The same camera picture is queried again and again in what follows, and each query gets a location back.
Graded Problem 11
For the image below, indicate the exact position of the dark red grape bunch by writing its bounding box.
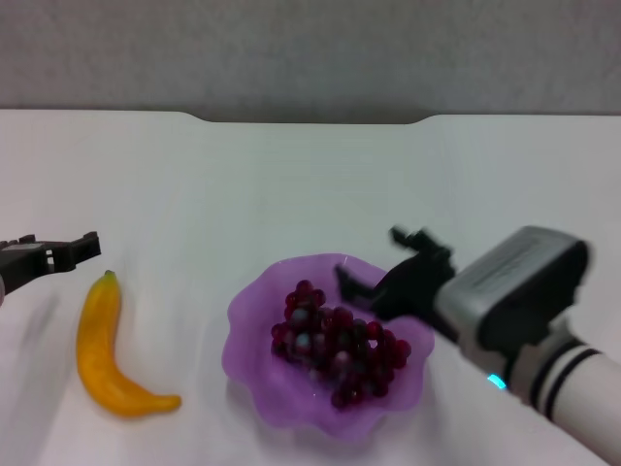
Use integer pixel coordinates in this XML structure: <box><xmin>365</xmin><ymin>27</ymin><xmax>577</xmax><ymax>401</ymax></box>
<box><xmin>270</xmin><ymin>280</ymin><xmax>412</xmax><ymax>413</ymax></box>

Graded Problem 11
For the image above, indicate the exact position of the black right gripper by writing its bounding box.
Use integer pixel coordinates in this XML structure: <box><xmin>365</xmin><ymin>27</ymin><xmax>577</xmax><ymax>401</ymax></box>
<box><xmin>333</xmin><ymin>224</ymin><xmax>460</xmax><ymax>344</ymax></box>

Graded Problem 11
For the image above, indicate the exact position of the yellow plastic banana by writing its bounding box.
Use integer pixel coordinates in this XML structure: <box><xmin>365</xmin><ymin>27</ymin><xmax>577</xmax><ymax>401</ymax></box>
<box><xmin>76</xmin><ymin>269</ymin><xmax>182</xmax><ymax>417</ymax></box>

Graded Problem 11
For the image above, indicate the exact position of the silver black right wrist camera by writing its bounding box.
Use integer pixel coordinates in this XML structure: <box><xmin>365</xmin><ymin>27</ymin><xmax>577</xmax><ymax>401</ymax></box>
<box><xmin>433</xmin><ymin>224</ymin><xmax>597</xmax><ymax>363</ymax></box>

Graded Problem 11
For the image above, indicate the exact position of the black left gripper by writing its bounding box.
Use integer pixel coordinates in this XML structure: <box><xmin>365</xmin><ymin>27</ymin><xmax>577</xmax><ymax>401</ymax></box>
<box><xmin>0</xmin><ymin>231</ymin><xmax>103</xmax><ymax>295</ymax></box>

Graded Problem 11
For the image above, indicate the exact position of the purple wavy plastic bowl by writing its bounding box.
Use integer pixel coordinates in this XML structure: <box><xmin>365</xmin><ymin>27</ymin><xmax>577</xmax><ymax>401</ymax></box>
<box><xmin>221</xmin><ymin>251</ymin><xmax>436</xmax><ymax>444</ymax></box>

